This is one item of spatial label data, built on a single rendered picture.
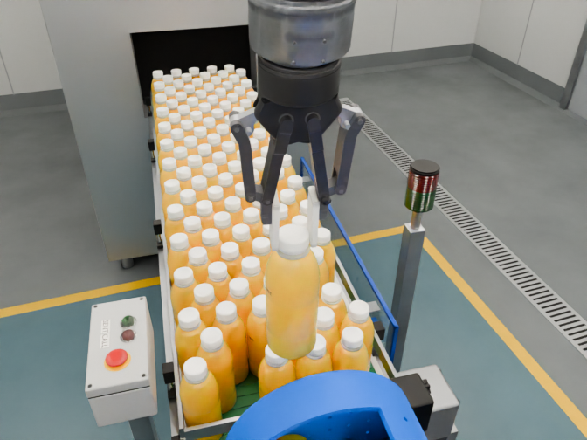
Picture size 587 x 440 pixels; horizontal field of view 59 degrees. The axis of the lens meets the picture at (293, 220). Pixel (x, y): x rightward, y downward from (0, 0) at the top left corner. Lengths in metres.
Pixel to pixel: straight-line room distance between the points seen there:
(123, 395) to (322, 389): 0.37
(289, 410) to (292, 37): 0.46
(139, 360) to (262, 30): 0.65
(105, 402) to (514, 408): 1.75
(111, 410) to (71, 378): 1.49
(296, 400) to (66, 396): 1.77
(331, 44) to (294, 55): 0.03
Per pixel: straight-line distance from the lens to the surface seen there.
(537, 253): 3.15
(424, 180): 1.12
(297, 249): 0.60
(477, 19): 5.96
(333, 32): 0.44
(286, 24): 0.43
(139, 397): 0.96
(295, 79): 0.46
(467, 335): 2.55
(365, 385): 0.73
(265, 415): 0.72
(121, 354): 0.95
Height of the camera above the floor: 1.80
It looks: 35 degrees down
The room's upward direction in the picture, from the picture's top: straight up
